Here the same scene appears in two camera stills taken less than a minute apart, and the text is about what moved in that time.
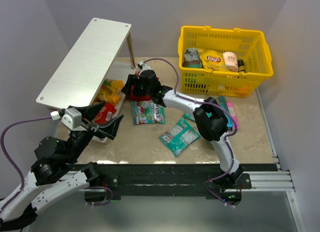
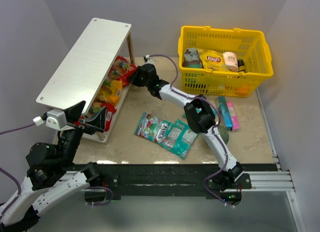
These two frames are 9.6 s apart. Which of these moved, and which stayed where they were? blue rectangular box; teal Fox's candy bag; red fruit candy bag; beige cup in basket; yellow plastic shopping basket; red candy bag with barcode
Moved: teal Fox's candy bag; red fruit candy bag
Stayed: red candy bag with barcode; beige cup in basket; yellow plastic shopping basket; blue rectangular box
